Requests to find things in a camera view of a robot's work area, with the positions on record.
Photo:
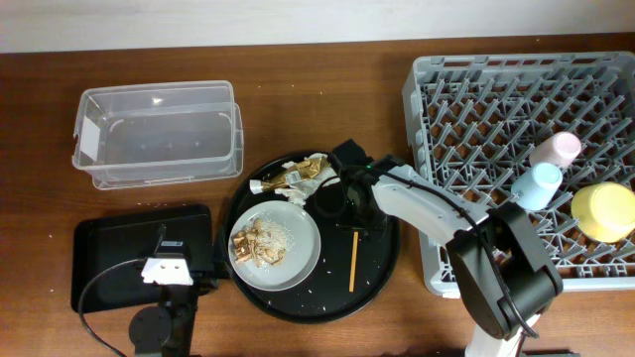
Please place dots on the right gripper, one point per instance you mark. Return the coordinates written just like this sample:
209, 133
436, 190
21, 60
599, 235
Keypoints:
344, 216

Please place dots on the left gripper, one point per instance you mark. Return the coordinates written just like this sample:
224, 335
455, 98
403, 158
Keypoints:
161, 235

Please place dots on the blue cup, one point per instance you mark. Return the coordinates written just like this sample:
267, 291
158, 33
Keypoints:
536, 187

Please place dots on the pink cup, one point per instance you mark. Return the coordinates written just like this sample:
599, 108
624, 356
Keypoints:
559, 150

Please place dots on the yellow bowl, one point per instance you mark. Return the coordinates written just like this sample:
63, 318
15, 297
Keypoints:
604, 212

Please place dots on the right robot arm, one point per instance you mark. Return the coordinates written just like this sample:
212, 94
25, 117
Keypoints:
505, 277

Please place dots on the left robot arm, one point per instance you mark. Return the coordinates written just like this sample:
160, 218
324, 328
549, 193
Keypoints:
165, 328

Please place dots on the grey dishwasher rack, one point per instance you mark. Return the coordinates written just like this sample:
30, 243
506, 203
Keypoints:
473, 121

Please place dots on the round black serving tray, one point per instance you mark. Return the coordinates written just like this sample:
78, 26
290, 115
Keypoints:
323, 296

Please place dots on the black rectangular tray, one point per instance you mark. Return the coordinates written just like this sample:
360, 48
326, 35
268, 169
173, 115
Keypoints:
99, 244

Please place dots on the crumpled white napkin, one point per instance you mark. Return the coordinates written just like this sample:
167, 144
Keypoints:
299, 193

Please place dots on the gold foil wrapper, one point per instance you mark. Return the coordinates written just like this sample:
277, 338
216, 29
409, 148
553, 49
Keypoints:
302, 171

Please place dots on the grey plate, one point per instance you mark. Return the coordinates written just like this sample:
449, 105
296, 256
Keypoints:
299, 261

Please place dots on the food scraps with rice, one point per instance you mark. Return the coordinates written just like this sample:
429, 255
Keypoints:
262, 242

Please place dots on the clear plastic storage bin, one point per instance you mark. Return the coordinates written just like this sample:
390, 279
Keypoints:
158, 134

